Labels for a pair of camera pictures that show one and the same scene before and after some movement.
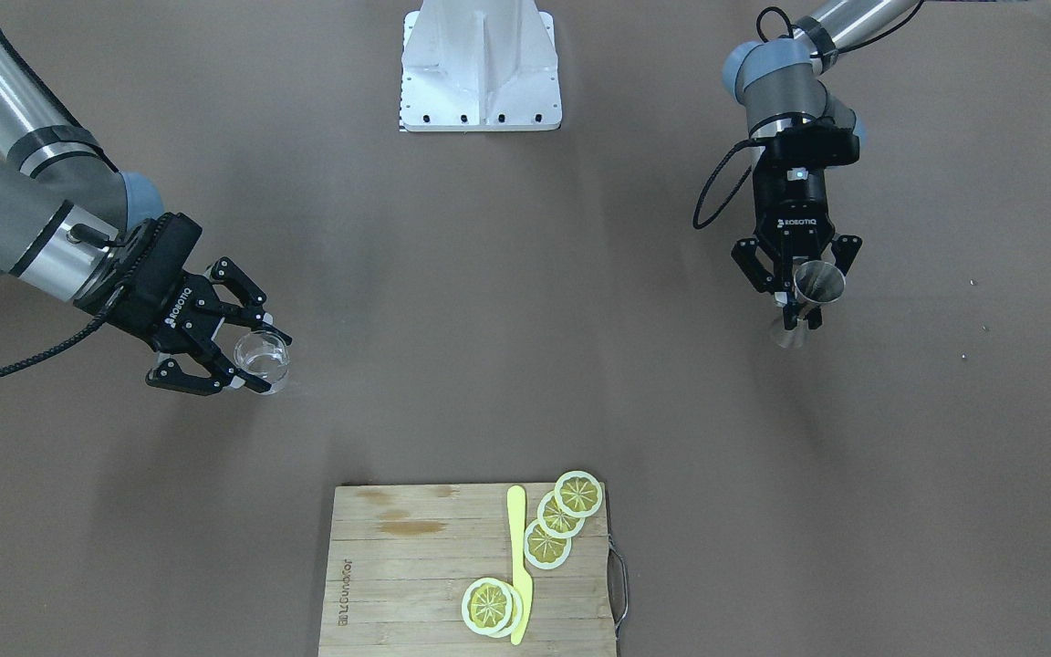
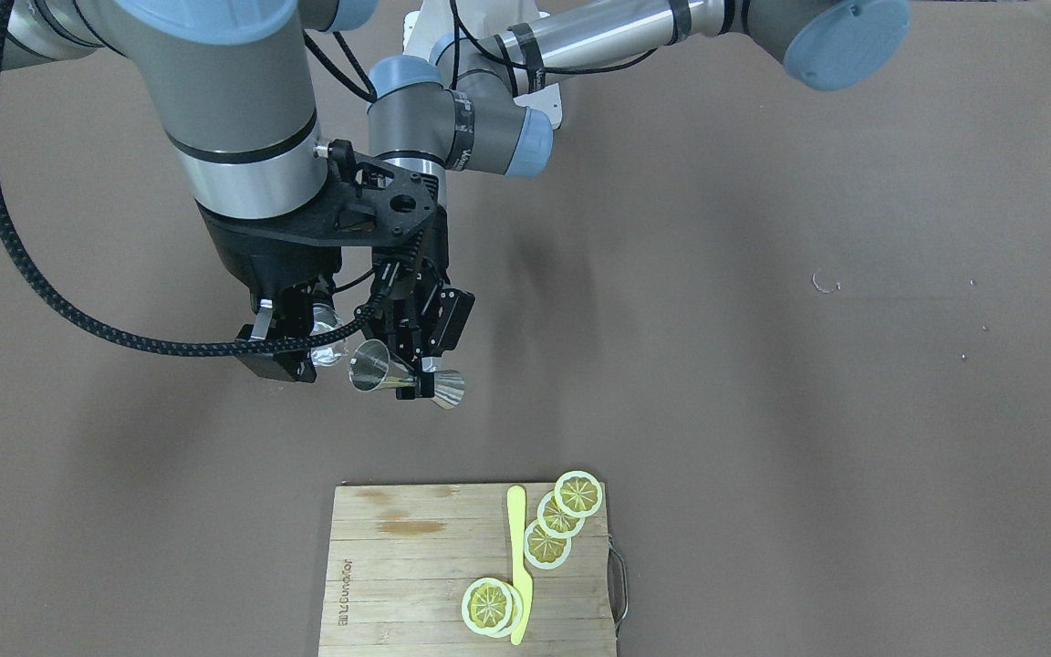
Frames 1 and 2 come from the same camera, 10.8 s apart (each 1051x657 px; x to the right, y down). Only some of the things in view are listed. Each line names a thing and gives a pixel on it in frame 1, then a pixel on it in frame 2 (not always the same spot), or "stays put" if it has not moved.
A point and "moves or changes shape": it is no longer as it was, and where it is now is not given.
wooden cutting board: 400,557 stays put
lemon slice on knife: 492,608 stays put
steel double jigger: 815,282 → 374,368
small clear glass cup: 264,357 moves or changes shape
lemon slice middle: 555,521 stays put
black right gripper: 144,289 → 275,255
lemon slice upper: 577,494 stays put
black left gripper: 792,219 → 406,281
